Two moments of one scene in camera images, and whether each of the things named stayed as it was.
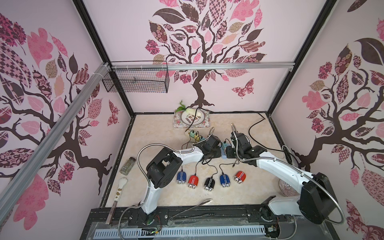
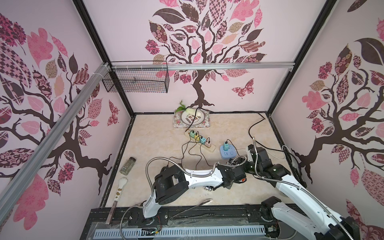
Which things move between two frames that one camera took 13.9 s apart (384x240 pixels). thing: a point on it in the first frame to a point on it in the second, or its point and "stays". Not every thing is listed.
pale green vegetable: x=191 y=110 stays
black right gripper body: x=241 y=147 to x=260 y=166
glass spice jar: x=127 y=166 stays
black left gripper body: x=216 y=153 to x=229 y=187
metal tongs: x=190 y=208 stays
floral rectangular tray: x=178 y=123 stays
